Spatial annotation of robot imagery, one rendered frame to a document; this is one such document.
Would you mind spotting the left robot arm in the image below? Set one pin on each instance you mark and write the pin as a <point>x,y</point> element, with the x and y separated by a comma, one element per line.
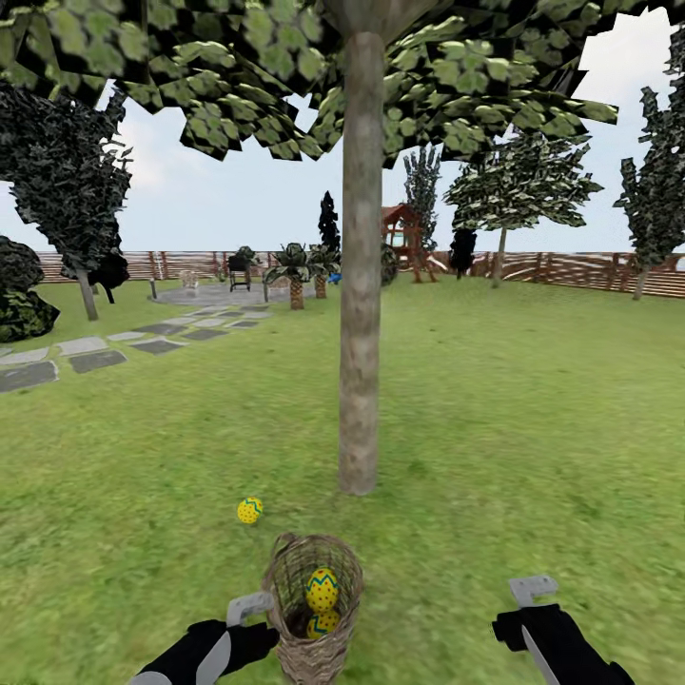
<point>214,648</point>

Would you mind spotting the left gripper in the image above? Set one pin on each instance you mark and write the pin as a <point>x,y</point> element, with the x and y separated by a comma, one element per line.
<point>254,644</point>

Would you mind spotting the easter egg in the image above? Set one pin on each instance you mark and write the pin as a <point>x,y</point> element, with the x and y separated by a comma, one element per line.
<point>321,590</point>
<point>318,625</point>
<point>250,510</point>

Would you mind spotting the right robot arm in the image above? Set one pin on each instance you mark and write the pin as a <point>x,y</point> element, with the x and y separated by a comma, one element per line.
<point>554,640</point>

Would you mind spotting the wicker basket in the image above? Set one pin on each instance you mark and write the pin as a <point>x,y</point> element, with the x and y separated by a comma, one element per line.
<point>306,662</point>

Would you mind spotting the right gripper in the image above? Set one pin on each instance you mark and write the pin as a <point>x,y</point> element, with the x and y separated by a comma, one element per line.
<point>508,628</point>

